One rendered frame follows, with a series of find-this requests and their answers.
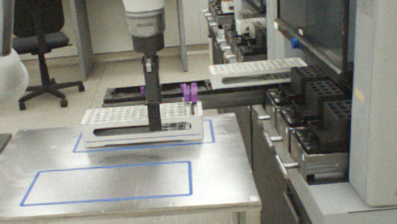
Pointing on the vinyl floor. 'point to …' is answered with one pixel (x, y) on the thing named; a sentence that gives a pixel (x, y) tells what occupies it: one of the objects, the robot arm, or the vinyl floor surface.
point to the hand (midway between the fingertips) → (156, 113)
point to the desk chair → (41, 42)
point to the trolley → (126, 176)
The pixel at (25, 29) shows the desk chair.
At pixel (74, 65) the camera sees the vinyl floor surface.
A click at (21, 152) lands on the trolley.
